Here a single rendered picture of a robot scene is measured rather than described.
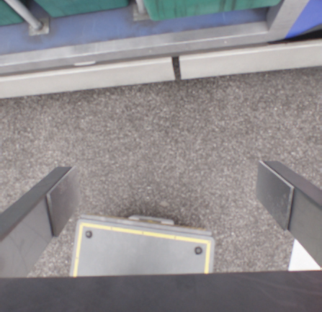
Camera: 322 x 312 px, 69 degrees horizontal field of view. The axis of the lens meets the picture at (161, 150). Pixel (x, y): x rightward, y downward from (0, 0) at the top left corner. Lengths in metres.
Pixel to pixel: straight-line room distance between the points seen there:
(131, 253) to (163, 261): 0.16
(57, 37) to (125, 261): 1.06
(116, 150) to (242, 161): 0.80
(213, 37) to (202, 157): 0.76
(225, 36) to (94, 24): 0.53
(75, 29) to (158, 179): 0.93
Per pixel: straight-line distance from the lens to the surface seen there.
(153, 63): 1.11
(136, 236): 1.23
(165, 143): 1.51
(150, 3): 0.65
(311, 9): 0.99
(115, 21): 1.08
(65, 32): 1.15
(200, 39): 0.99
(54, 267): 1.83
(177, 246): 1.21
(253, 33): 1.02
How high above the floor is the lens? 1.48
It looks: 80 degrees down
